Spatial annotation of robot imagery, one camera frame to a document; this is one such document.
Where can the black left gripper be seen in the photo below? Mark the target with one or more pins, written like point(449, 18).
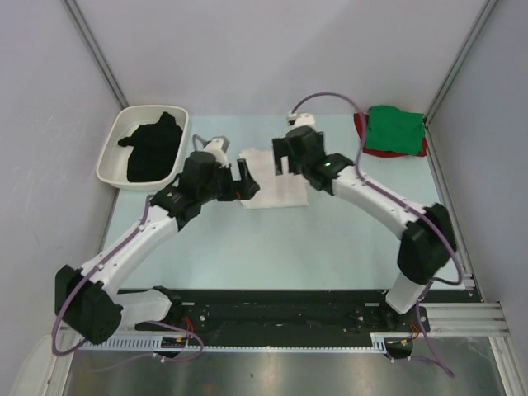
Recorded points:
point(248, 186)

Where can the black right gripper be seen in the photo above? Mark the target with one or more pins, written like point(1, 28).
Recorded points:
point(282, 148)

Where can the white t-shirt with robot print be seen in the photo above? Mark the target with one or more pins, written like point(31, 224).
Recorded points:
point(286, 190)

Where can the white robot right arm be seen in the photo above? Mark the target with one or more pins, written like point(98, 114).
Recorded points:
point(426, 235)

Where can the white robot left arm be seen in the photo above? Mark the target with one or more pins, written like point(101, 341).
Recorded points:
point(87, 298)

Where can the red folded t-shirt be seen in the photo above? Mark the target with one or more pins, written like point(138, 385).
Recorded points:
point(360, 129)

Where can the black t-shirt in bin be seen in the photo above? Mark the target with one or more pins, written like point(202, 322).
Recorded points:
point(155, 148)

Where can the green folded t-shirt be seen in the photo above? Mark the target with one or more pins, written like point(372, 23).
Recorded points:
point(393, 130)

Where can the white plastic bin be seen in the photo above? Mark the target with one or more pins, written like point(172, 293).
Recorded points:
point(114, 160)

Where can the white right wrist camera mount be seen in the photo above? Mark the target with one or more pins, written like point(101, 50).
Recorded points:
point(301, 119)

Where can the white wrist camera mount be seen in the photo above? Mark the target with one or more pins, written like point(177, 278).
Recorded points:
point(218, 147)
point(301, 119)

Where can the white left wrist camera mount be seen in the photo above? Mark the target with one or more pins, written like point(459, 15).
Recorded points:
point(218, 147)

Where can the right aluminium corner post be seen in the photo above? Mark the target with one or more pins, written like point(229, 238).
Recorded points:
point(476, 30)

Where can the aluminium corner post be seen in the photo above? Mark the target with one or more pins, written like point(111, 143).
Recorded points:
point(476, 30)
point(93, 47)

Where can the left aluminium corner post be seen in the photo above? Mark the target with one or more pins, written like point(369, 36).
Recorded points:
point(93, 47)

